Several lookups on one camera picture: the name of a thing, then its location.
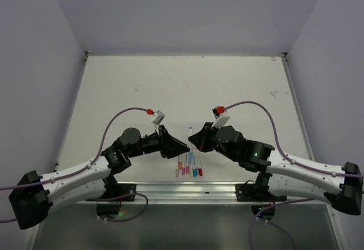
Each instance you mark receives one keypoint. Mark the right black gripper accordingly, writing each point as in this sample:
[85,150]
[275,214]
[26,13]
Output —
[201,139]

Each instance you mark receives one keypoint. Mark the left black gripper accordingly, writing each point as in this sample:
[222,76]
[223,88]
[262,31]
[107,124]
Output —
[169,145]

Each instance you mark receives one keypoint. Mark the blue cap pen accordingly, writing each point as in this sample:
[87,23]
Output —
[194,166]

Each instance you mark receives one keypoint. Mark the red cap pen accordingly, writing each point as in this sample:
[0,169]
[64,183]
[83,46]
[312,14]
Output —
[198,163]

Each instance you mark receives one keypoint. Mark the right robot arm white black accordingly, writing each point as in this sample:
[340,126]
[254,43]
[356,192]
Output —
[281,174]

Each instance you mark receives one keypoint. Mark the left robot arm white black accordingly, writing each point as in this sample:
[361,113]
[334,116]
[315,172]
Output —
[36,195]

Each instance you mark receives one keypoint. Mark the pink cap pen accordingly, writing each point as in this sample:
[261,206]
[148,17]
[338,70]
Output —
[185,164]

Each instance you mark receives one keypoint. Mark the orange band pen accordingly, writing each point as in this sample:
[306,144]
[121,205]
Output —
[180,163]

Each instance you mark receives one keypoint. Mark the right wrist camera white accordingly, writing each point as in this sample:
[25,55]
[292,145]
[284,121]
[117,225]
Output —
[221,117]

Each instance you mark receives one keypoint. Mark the aluminium mounting rail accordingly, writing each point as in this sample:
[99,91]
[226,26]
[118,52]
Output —
[185,191]

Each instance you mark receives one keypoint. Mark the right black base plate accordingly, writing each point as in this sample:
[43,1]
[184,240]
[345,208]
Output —
[245,192]

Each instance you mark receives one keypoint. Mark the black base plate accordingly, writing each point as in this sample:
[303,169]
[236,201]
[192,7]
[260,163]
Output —
[117,192]
[245,192]

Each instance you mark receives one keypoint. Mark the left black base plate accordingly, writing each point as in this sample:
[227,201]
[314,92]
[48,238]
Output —
[117,192]

